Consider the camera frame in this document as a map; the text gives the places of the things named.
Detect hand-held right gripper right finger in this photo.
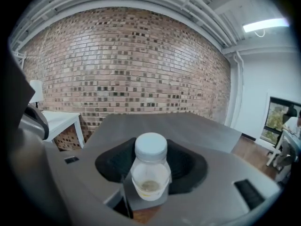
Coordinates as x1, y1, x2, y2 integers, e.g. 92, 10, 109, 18
124, 139, 282, 226

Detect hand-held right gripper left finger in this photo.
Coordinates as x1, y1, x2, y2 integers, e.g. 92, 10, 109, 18
44, 137, 137, 226

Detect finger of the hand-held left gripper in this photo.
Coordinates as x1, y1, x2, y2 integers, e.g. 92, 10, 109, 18
18, 104, 50, 141

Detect white shade table lamp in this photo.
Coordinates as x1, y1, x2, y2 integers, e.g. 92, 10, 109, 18
29, 79, 44, 108

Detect clear plastic bottle white cap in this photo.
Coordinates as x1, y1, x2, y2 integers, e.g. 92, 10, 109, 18
130, 132, 171, 201

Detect white table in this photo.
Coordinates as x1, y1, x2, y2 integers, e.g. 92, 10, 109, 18
41, 111, 85, 150

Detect dark grey table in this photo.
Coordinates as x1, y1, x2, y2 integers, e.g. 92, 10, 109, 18
81, 112, 243, 154

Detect white desk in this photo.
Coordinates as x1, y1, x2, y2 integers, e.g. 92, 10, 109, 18
266, 128, 301, 183

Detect black framed window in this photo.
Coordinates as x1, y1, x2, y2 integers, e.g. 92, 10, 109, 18
263, 97, 301, 148

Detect black high-back chair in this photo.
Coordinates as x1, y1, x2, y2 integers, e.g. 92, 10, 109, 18
285, 104, 298, 117

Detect white ceiling pipes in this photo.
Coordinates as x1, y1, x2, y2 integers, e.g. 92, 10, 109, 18
9, 0, 238, 54

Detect long ceiling light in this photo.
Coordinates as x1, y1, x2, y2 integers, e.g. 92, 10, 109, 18
243, 18, 289, 33

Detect white wall pipe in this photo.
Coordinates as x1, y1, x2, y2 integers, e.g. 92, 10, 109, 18
234, 50, 245, 127

